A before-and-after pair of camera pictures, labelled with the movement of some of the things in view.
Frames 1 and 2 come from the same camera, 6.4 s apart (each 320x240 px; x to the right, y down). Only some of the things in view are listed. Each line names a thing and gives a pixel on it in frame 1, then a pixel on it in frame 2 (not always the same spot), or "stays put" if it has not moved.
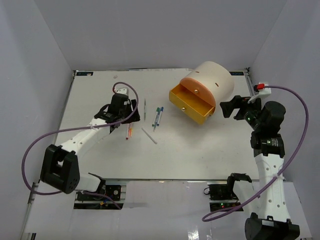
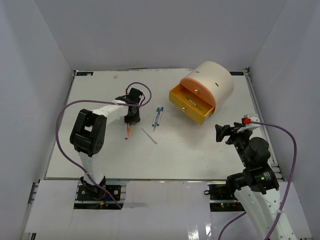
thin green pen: x=145 y=109 to x=193 y=103
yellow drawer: x=195 y=107 stays put
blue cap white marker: x=160 y=115 stays put
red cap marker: x=127 y=129 stays put
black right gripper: x=238 y=102 to x=221 y=131
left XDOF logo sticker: x=86 y=73 stays put
